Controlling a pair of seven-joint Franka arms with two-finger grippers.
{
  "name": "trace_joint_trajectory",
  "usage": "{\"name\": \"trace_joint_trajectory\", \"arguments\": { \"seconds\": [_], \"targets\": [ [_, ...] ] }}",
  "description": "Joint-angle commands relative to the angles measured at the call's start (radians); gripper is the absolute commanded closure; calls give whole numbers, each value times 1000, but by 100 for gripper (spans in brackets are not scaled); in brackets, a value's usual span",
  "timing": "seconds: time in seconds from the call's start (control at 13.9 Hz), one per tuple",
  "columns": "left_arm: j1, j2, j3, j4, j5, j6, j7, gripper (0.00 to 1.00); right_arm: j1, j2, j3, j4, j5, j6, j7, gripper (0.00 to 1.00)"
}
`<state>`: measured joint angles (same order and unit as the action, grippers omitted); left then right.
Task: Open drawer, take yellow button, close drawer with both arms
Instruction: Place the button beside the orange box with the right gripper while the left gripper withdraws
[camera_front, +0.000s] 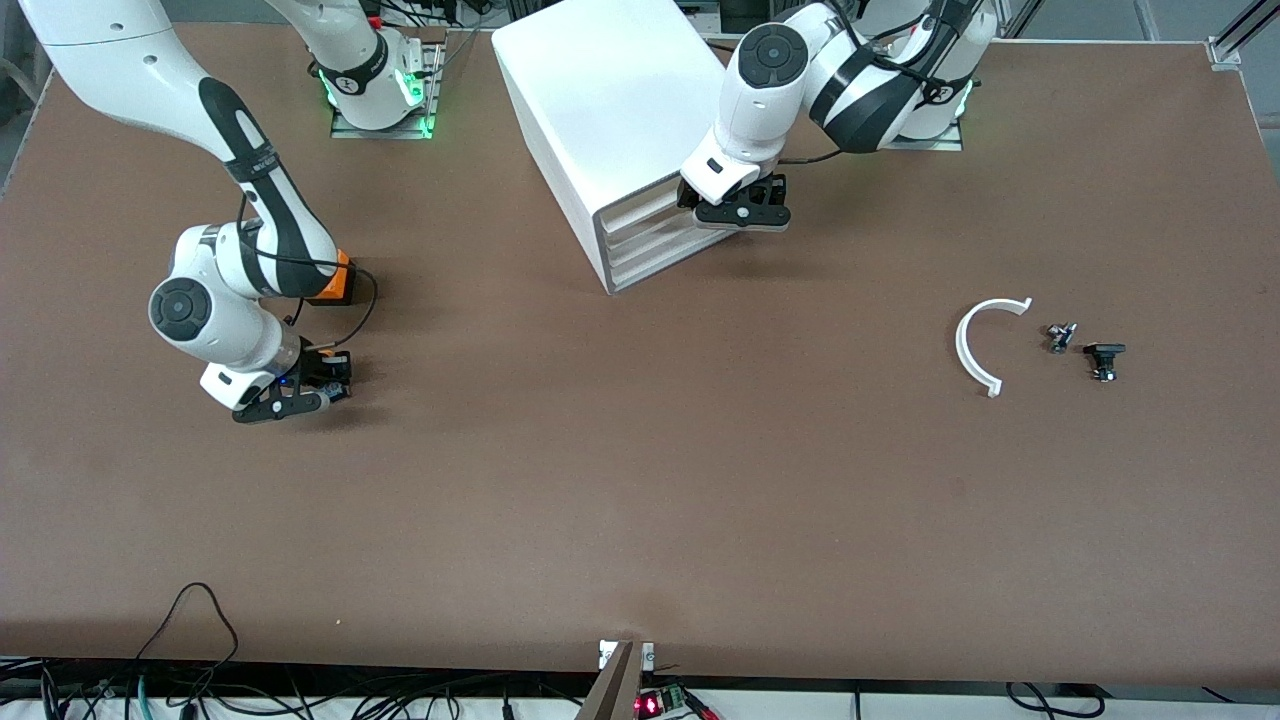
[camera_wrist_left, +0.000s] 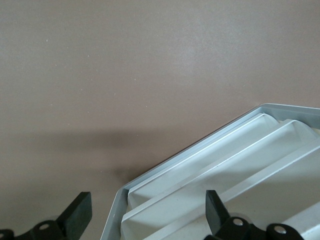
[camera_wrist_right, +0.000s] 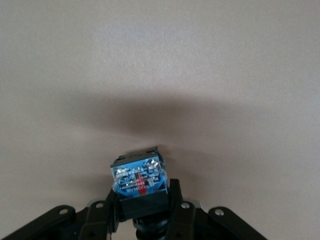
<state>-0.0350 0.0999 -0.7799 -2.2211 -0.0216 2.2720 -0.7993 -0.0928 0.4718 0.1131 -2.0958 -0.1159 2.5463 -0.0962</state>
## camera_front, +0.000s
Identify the orange box with hole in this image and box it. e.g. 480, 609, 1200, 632
305, 249, 357, 307

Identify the white curved plastic arc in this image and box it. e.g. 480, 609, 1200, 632
955, 297, 1033, 399

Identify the circuit board with red light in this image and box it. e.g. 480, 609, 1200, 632
635, 682, 719, 720

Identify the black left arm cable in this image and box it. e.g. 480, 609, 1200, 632
780, 0, 961, 167

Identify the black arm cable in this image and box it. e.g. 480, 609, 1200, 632
780, 0, 961, 167
235, 190, 379, 351

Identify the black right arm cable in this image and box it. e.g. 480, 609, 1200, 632
235, 190, 379, 351

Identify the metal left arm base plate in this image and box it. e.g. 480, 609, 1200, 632
885, 85, 963, 151

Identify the black looped cable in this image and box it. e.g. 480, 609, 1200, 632
135, 583, 241, 691

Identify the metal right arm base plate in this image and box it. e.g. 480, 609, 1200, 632
330, 40, 443, 139

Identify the tangled cable bundle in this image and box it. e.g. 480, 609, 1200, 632
0, 655, 601, 720

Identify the aluminium frame profile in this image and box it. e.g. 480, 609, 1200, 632
1205, 0, 1280, 69

